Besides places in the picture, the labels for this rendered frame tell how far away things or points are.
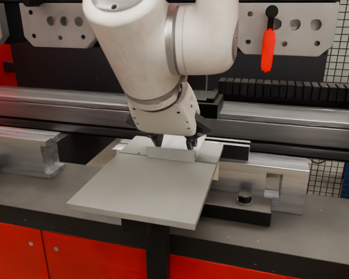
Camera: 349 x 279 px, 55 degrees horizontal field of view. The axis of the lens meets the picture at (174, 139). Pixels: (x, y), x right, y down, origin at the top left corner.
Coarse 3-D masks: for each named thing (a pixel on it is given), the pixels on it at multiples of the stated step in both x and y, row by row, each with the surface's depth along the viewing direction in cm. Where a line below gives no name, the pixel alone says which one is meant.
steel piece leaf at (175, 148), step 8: (168, 136) 68; (168, 144) 64; (176, 144) 64; (184, 144) 64; (200, 144) 64; (152, 152) 59; (160, 152) 58; (168, 152) 58; (176, 152) 58; (184, 152) 57; (192, 152) 57; (176, 160) 58; (184, 160) 58; (192, 160) 57
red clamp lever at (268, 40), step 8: (272, 8) 48; (272, 16) 48; (272, 24) 50; (272, 32) 50; (264, 40) 50; (272, 40) 50; (264, 48) 51; (272, 48) 51; (264, 56) 51; (272, 56) 51; (264, 64) 51
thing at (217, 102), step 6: (210, 96) 85; (216, 96) 87; (222, 96) 90; (198, 102) 84; (204, 102) 84; (210, 102) 84; (216, 102) 84; (222, 102) 91; (204, 108) 83; (210, 108) 83; (216, 108) 83; (204, 114) 84; (210, 114) 84; (216, 114) 83
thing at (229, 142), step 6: (210, 138) 68; (216, 138) 68; (222, 138) 68; (228, 144) 65; (234, 144) 65; (240, 144) 65; (246, 144) 65; (228, 150) 65; (234, 150) 65; (240, 150) 65; (246, 150) 64; (222, 156) 66; (228, 156) 66; (234, 156) 65; (240, 156) 65; (246, 156) 65
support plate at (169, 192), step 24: (144, 144) 65; (216, 144) 65; (120, 168) 55; (144, 168) 55; (168, 168) 55; (192, 168) 55; (216, 168) 57; (96, 192) 48; (120, 192) 48; (144, 192) 48; (168, 192) 48; (192, 192) 48; (120, 216) 44; (144, 216) 43; (168, 216) 43; (192, 216) 43
